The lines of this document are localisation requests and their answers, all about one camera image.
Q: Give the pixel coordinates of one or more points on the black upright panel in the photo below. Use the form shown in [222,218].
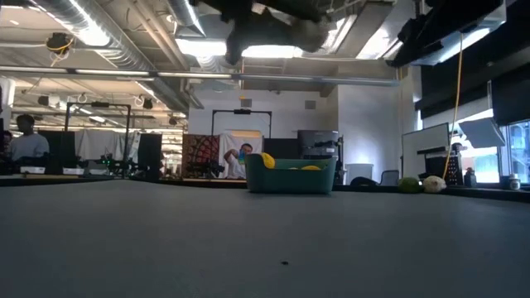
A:
[149,155]

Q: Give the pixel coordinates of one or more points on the large silver round duct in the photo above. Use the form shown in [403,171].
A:
[124,56]

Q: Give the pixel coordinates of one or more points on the white garlic bulb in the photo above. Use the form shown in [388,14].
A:
[433,184]

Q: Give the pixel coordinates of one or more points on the grey chair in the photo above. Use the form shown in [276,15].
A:
[389,178]

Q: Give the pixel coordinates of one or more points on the white jar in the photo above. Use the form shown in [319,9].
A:
[514,182]

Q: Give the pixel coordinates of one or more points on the black metal frame stand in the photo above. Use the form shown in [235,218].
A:
[97,104]
[242,111]

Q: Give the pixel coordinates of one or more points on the grey ceiling pipe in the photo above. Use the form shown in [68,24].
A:
[103,72]

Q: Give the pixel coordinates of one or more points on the green lime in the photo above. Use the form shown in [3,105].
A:
[408,185]

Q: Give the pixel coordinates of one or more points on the tilted grey panel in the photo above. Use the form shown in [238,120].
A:
[482,132]

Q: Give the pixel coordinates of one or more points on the ceiling light panel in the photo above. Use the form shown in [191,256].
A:
[198,47]

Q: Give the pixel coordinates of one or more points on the small silver round duct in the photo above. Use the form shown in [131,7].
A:
[184,14]

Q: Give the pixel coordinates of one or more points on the whiteboard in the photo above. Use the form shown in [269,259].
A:
[422,145]

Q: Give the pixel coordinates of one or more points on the red patterned tapestry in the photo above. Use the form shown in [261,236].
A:
[198,153]

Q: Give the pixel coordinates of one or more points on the teal plastic basket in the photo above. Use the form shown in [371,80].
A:
[290,182]

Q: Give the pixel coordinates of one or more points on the black bag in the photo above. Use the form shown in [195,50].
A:
[364,181]

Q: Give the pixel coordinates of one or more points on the silver rectangular duct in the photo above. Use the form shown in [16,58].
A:
[364,37]

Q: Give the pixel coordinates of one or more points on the white bin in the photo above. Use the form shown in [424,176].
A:
[359,173]

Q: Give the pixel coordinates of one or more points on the blue bottle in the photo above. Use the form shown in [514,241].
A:
[241,158]

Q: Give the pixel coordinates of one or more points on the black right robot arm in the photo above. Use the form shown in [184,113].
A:
[468,16]

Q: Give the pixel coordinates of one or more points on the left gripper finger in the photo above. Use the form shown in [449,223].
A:
[235,47]

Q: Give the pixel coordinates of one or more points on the person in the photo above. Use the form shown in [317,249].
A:
[29,145]
[236,167]
[4,145]

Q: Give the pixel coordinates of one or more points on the white hanging cloth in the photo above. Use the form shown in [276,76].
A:
[229,138]

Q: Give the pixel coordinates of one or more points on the black screen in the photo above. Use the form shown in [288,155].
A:
[281,148]

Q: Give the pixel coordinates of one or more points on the white box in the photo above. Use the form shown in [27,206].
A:
[33,170]

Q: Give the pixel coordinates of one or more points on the white hanging sheet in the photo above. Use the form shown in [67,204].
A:
[99,142]

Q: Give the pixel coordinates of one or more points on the black equipment cabinet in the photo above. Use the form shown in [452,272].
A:
[319,142]

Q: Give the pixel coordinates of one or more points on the dark bottle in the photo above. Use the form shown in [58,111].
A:
[470,179]

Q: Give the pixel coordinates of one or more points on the black mesh grater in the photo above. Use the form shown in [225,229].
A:
[455,170]

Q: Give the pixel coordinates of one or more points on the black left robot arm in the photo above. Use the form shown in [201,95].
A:
[269,4]

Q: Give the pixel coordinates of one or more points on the grey wall vent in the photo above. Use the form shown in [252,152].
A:
[310,104]
[246,102]

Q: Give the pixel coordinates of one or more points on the black window blind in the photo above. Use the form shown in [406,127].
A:
[513,99]

